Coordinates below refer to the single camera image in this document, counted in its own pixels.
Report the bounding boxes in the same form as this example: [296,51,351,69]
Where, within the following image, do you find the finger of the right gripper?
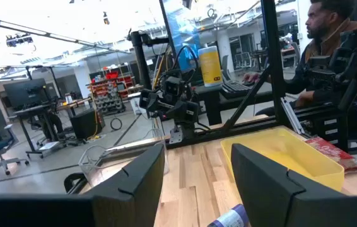
[174,100,200,124]
[139,89,160,112]

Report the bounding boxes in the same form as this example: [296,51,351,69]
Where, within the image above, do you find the black monitor pole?
[127,30,170,91]

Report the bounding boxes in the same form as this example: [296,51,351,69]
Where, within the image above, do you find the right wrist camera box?
[165,76,184,96]

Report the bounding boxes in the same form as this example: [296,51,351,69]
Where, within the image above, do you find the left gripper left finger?
[0,144,166,227]

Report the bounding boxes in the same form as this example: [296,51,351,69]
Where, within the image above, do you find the red snack packet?
[304,136,357,175]

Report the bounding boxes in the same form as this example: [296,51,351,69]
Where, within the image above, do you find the blue translucent panel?
[161,0,202,73]

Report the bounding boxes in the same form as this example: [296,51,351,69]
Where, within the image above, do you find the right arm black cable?
[172,45,199,84]

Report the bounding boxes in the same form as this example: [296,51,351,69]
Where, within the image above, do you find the yellow wipes canister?
[197,45,224,88]

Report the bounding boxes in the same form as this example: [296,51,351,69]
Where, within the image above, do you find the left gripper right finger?
[230,143,357,227]

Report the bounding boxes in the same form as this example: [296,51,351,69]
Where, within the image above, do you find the silver aluminium bar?
[280,96,306,136]

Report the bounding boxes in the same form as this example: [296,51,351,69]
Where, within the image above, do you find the coiled black floor cable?
[109,117,124,131]

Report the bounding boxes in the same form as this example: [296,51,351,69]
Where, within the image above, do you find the violet food colour bottle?
[206,204,250,227]

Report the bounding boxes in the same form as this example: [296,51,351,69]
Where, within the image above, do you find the computer keyboard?
[221,80,252,96]

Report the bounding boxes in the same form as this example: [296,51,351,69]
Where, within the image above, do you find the person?
[243,0,357,110]

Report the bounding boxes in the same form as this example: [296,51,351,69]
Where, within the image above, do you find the black aluminium table frame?
[64,0,357,195]

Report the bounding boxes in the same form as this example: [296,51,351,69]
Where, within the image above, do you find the shelf rack with red bins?
[86,71,135,115]

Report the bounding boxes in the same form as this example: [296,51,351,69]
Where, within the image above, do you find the yellow plastic bin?
[220,127,346,192]

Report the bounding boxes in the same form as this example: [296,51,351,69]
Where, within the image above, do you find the black standing desk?
[12,102,62,160]

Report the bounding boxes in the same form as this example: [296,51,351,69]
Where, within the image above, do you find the silver arm base bracket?
[168,127,185,145]

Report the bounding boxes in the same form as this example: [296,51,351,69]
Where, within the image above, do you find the clear plastic container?
[78,127,170,187]

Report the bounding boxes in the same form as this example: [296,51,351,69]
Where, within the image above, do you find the black computer monitor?
[3,78,49,110]

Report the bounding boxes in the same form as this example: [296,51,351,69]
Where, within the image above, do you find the black drawer unit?
[293,102,349,152]

